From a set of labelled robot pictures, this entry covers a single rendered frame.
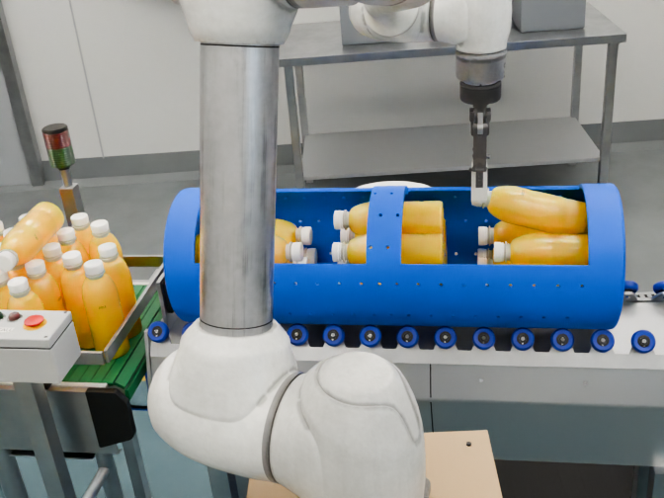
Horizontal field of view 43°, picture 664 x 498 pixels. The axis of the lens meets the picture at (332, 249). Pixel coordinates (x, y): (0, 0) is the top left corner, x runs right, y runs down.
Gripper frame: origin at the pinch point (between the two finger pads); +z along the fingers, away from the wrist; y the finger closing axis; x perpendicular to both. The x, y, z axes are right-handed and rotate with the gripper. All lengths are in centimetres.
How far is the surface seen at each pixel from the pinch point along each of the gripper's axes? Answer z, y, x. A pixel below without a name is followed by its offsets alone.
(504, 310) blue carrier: 19.9, -15.1, -4.9
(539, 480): 110, 37, -19
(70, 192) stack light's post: 17, 33, 103
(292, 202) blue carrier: 9.2, 10.1, 39.7
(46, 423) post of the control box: 39, -31, 84
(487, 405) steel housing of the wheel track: 42.2, -15.5, -2.2
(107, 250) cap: 14, -4, 78
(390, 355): 32.4, -13.0, 17.2
